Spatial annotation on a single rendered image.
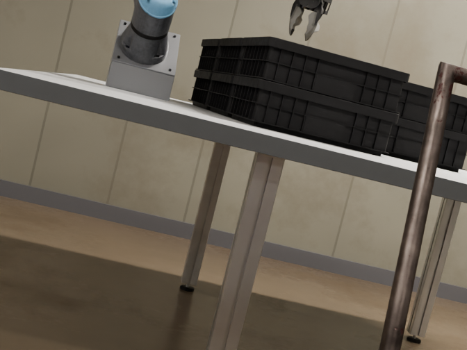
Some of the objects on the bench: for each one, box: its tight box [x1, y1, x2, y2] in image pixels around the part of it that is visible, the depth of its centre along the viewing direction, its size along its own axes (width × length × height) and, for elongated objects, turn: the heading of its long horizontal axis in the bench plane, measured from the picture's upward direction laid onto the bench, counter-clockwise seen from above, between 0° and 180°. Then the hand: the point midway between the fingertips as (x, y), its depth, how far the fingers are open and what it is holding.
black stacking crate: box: [382, 117, 467, 173], centre depth 279 cm, size 40×30×12 cm
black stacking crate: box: [226, 76, 400, 156], centre depth 240 cm, size 40×30×12 cm
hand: (298, 33), depth 272 cm, fingers open, 5 cm apart
